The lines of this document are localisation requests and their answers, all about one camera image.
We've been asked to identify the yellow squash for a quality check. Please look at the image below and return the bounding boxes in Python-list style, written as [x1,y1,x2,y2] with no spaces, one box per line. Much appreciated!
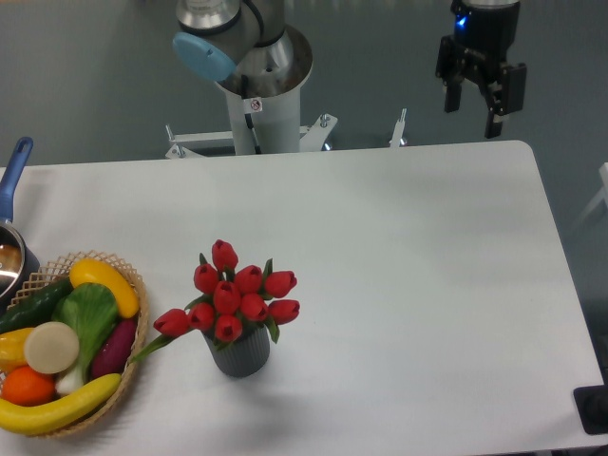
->
[68,257,140,318]

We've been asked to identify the dark grey ribbed vase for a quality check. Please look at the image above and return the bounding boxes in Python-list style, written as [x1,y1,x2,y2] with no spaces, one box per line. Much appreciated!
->
[203,329,271,378]

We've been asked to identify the beige round disc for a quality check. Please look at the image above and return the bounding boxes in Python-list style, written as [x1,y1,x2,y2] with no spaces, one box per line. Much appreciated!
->
[24,321,80,374]

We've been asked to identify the red tulip bouquet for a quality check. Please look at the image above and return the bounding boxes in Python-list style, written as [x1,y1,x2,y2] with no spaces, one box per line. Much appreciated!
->
[131,239,300,362]

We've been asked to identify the purple sweet potato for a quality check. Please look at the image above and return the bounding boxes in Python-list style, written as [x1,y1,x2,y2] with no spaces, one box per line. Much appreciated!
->
[90,319,137,379]

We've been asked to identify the orange fruit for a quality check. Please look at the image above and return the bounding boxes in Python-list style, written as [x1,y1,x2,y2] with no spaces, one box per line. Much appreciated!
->
[1,366,55,407]

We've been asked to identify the blue handled saucepan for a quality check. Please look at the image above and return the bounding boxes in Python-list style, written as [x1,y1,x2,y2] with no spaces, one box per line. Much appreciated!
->
[1,137,39,314]

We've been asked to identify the yellow banana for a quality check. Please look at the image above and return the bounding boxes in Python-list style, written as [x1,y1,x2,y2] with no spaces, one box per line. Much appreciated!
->
[1,373,122,436]

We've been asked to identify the woven wicker basket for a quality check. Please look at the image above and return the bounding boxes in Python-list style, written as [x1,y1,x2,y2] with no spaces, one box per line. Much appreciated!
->
[8,251,149,438]

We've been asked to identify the green bok choy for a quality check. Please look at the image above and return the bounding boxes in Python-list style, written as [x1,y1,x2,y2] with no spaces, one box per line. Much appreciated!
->
[52,283,118,396]

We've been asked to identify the black device at table edge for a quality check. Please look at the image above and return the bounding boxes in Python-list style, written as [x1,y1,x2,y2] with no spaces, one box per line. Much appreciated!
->
[573,385,607,435]

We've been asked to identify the white frame at right edge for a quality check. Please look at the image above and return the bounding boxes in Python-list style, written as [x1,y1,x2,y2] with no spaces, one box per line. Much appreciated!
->
[573,162,608,232]

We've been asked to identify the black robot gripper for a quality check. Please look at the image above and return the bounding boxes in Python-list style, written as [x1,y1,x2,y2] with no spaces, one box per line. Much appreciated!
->
[435,1,527,139]

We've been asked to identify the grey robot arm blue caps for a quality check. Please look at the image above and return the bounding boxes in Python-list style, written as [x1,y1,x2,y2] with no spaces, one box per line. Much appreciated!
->
[172,1,527,139]

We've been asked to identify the green cucumber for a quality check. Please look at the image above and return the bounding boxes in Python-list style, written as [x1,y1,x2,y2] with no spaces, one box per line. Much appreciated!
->
[1,277,73,333]

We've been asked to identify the small yellow pepper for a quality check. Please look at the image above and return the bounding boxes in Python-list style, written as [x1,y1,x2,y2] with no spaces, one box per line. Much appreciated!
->
[0,328,33,372]

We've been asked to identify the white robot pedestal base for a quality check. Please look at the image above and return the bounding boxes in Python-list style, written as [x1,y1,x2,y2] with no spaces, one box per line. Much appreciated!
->
[163,80,409,160]

